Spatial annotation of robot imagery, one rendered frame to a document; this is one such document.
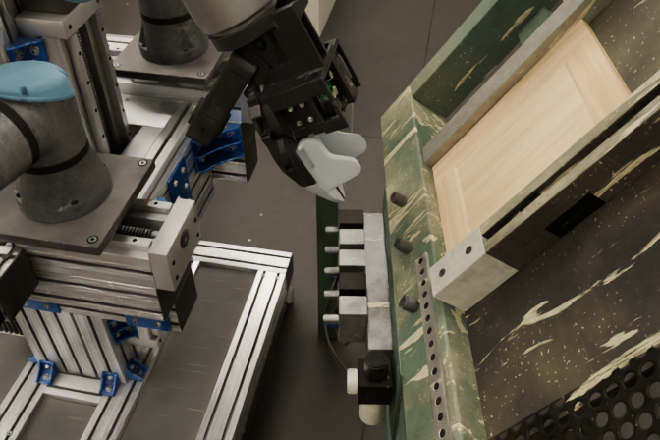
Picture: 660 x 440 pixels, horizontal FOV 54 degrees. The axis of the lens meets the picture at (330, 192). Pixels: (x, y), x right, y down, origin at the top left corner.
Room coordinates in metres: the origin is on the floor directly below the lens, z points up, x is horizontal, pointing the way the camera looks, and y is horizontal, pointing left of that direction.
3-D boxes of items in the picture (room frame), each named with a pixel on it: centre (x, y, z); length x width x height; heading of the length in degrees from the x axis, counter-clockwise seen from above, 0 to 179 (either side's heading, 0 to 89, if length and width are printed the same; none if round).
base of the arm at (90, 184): (0.81, 0.44, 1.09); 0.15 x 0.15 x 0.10
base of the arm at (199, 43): (1.30, 0.35, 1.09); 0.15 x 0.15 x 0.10
